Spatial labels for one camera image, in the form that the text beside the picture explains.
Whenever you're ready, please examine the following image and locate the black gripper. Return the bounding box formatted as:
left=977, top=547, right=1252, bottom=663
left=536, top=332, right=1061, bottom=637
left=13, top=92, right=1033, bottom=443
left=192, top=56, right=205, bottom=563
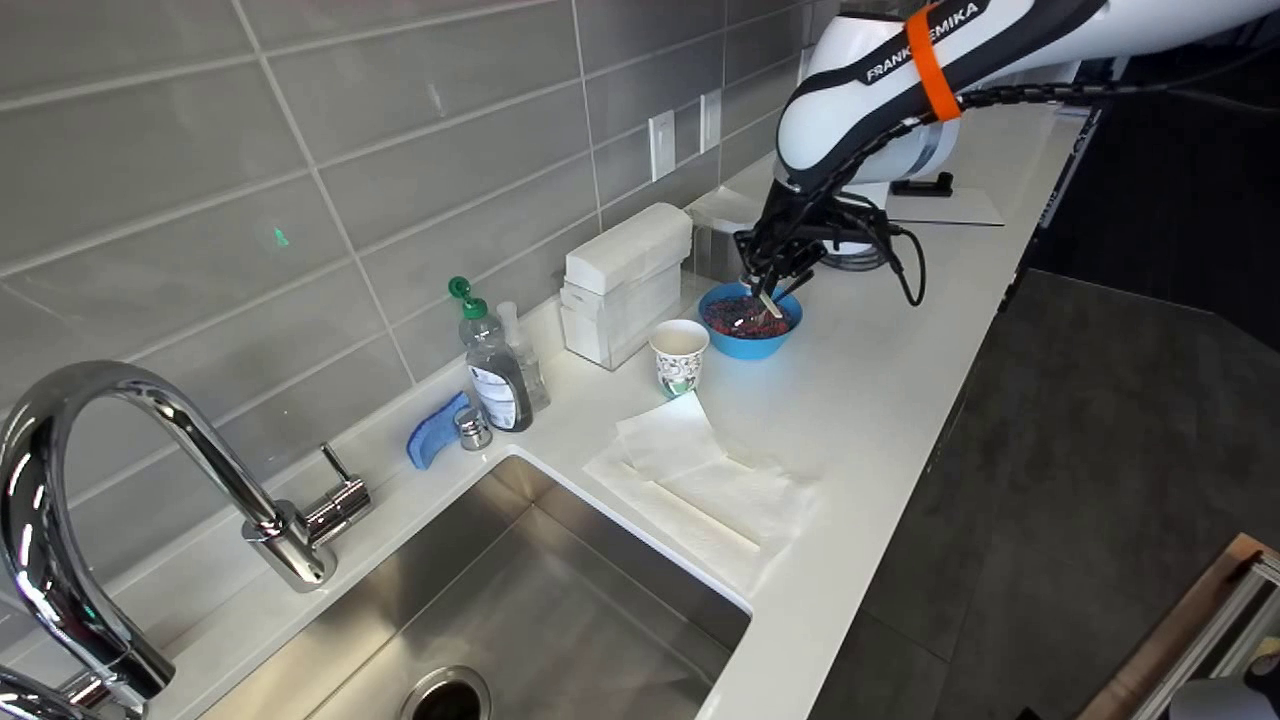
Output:
left=735, top=179, right=852, bottom=298

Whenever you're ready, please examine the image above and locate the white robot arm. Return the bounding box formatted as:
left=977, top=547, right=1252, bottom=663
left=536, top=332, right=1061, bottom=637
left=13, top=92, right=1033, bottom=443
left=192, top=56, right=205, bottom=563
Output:
left=741, top=0, right=1280, bottom=298

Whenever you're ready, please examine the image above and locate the blue bowl with beads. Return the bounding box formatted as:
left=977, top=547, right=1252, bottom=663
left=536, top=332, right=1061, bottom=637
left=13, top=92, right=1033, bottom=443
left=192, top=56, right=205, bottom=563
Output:
left=697, top=284, right=803, bottom=361

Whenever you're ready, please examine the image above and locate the patterned paper cup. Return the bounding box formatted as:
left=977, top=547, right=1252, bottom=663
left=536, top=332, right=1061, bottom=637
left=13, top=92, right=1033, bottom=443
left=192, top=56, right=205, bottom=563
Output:
left=647, top=319, right=708, bottom=402

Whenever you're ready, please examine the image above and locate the metal napkin holder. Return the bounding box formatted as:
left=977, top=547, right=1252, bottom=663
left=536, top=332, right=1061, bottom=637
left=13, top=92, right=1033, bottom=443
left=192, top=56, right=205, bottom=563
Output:
left=687, top=187, right=760, bottom=284

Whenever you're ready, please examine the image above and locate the white napkin box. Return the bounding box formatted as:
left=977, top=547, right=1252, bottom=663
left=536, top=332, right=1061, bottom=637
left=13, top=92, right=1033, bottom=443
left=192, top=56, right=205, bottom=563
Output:
left=555, top=205, right=692, bottom=369

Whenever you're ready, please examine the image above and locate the white cloth towel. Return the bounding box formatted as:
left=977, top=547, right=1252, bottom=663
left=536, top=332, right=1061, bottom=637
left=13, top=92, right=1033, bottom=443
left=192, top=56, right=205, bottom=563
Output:
left=583, top=393, right=813, bottom=597

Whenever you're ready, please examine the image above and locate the green cap soap bottle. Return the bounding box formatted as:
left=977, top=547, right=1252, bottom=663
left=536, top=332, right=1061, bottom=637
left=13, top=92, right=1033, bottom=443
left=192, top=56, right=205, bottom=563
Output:
left=447, top=276, right=530, bottom=434

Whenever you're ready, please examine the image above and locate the stainless steel sink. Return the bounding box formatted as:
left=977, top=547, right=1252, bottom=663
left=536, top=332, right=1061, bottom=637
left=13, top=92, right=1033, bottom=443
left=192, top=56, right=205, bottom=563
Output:
left=205, top=459, right=747, bottom=720

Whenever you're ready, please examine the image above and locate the wooden table with black leg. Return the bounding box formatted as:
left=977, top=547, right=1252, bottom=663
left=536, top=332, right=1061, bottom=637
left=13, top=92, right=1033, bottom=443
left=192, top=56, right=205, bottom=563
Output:
left=1081, top=534, right=1280, bottom=720

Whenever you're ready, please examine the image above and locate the chrome kitchen faucet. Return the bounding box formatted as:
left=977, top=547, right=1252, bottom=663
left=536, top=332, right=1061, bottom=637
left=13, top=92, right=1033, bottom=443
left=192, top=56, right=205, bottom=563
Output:
left=0, top=356, right=376, bottom=720

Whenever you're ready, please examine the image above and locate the orange cable strap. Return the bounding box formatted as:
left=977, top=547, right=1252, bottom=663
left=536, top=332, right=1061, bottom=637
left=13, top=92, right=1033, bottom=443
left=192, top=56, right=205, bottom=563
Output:
left=898, top=4, right=963, bottom=129

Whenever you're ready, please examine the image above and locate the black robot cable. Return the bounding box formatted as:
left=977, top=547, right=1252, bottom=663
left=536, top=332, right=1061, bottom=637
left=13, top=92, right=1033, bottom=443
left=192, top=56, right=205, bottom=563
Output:
left=794, top=53, right=1280, bottom=314

